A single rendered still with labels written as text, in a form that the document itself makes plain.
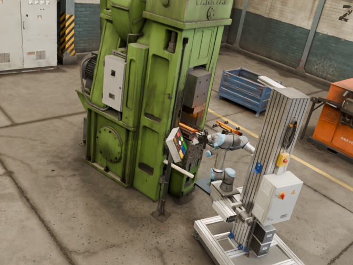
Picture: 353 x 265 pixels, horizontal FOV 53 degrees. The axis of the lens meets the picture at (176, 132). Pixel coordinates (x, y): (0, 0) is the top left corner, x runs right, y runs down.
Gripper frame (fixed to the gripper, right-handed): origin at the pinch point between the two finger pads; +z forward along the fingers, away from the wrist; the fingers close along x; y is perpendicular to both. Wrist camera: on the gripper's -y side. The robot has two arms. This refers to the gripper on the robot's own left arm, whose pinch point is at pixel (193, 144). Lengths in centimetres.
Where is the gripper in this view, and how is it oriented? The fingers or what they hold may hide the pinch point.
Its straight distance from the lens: 415.7
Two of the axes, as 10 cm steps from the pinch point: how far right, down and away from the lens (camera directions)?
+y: -3.6, -8.8, -3.2
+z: -9.1, 2.4, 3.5
